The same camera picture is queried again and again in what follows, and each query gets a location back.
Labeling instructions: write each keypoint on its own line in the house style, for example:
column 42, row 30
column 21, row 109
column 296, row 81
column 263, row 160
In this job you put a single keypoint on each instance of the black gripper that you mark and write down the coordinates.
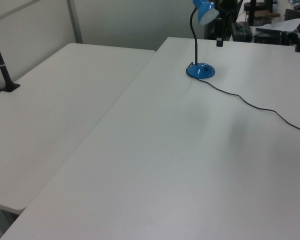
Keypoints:
column 218, row 27

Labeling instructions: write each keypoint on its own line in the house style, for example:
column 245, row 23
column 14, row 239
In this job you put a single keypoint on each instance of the blue gooseneck desk lamp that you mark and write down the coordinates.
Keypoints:
column 200, row 71

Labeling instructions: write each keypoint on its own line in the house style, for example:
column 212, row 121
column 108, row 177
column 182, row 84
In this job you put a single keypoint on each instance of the black equipment box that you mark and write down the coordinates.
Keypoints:
column 242, row 31

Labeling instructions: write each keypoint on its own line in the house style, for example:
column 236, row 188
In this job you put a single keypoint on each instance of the black vertical pole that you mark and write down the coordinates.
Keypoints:
column 252, row 11

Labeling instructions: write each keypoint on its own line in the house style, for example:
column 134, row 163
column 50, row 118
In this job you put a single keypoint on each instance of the black desktop device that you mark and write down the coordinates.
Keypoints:
column 267, row 37

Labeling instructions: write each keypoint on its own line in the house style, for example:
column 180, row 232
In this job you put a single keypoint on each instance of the white paper sheet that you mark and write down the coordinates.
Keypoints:
column 285, row 25

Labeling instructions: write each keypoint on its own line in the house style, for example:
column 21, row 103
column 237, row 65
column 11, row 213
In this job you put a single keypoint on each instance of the black office chair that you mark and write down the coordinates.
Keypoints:
column 292, row 14

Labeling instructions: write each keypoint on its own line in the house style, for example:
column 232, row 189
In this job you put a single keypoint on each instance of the grey metal partition post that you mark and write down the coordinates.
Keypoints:
column 76, row 22

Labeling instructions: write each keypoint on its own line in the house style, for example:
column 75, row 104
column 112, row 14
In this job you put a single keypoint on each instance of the black camera stand with flat base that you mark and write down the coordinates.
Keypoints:
column 2, row 67

